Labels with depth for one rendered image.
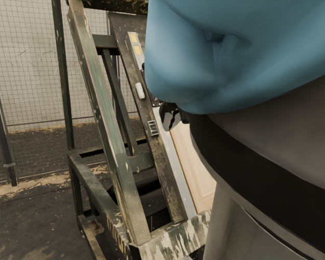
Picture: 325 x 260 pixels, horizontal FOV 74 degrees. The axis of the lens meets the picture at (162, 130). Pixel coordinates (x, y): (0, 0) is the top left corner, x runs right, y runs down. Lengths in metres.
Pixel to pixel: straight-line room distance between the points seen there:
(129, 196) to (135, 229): 0.12
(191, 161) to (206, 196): 0.18
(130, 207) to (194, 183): 0.35
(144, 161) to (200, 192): 0.31
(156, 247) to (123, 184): 0.27
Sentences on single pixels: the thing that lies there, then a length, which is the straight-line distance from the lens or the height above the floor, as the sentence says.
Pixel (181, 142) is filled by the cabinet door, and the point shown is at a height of 1.17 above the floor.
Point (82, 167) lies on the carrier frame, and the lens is 1.75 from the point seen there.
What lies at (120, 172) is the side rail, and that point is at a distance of 0.89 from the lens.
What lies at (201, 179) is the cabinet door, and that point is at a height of 1.00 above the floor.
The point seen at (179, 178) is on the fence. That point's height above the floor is 1.05.
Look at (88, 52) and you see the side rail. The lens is 1.06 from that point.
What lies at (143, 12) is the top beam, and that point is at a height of 1.81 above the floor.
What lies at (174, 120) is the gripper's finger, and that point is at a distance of 0.65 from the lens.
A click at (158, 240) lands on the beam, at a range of 0.94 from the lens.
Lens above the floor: 1.57
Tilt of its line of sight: 18 degrees down
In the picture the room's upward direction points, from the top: straight up
